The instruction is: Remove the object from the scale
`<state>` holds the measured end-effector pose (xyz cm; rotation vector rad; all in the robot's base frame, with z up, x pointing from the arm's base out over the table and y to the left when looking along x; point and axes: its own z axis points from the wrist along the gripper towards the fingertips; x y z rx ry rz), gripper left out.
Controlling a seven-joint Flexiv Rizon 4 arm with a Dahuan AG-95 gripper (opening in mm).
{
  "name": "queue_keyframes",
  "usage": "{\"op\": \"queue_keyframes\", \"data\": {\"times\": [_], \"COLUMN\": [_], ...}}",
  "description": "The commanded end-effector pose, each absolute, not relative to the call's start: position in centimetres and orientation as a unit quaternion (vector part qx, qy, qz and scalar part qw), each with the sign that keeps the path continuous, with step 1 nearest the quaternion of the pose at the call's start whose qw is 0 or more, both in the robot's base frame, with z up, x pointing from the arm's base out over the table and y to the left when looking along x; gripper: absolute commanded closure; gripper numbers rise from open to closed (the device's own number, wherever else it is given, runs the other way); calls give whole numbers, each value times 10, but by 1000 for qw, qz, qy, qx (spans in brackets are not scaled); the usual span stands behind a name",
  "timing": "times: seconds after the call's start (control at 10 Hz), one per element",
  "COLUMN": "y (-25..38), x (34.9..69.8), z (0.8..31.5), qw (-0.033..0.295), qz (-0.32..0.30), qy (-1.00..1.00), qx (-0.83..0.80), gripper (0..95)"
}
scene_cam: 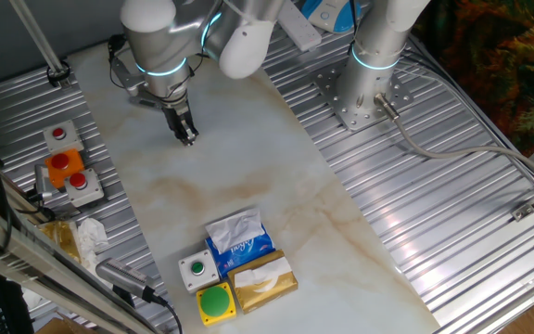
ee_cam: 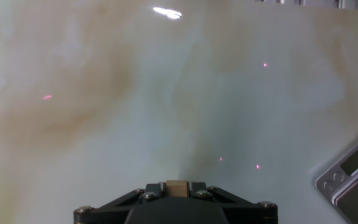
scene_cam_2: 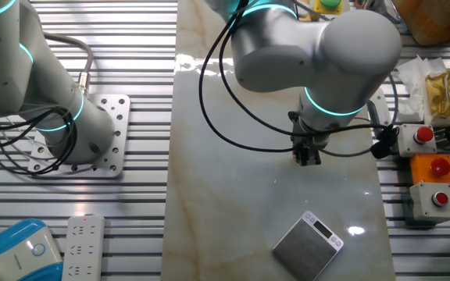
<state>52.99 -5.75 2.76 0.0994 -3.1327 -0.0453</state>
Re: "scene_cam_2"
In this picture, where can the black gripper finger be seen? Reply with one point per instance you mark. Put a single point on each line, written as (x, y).
(301, 157)
(315, 157)

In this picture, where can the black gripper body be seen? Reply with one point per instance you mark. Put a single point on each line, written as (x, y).
(307, 140)

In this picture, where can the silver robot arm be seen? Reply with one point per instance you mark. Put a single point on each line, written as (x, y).
(318, 54)

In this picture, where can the silver digital scale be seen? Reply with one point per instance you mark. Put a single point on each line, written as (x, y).
(303, 250)

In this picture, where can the marble pattern slab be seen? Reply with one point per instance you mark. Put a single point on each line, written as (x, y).
(229, 195)

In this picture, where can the red button grey box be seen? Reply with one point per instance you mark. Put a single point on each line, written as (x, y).
(414, 140)
(434, 203)

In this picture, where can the crumpled white tissue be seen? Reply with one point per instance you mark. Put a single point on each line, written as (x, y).
(410, 86)

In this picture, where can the red button orange box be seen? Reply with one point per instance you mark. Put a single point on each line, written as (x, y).
(432, 169)

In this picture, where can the green button yellow box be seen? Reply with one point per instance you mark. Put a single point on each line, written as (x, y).
(328, 6)

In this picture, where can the crumpled gold tissue pack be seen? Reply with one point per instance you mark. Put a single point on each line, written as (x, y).
(443, 97)

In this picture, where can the brown cardboard box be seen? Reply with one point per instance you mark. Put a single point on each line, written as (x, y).
(436, 19)

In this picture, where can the white power strip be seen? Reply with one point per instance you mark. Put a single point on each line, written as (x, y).
(83, 250)

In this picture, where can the blue white device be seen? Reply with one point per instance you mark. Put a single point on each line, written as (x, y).
(14, 253)

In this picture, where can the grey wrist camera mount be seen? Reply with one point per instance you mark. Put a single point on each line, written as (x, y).
(379, 111)

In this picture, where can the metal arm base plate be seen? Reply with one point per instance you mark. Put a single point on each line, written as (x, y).
(117, 136)

